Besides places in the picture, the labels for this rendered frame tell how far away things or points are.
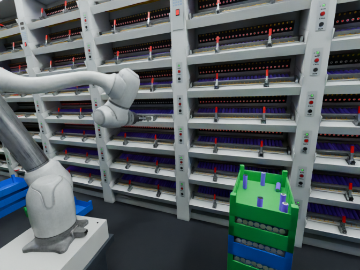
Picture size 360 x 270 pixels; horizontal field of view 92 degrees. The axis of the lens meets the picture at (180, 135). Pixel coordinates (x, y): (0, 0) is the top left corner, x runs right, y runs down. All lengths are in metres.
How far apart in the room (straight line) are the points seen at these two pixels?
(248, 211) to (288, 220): 0.12
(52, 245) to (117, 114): 0.59
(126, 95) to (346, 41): 1.02
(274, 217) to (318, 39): 0.83
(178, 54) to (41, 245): 1.14
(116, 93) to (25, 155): 0.50
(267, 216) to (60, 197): 0.77
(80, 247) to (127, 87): 0.69
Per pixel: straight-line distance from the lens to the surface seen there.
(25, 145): 1.04
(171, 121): 1.17
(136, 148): 1.37
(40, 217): 0.91
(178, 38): 1.19
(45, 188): 0.88
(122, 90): 0.82
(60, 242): 0.97
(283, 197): 0.74
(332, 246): 1.49
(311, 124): 1.12
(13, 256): 1.05
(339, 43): 1.15
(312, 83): 1.10
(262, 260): 0.79
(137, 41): 1.56
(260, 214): 0.68
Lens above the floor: 0.89
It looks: 12 degrees down
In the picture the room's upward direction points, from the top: 1 degrees counter-clockwise
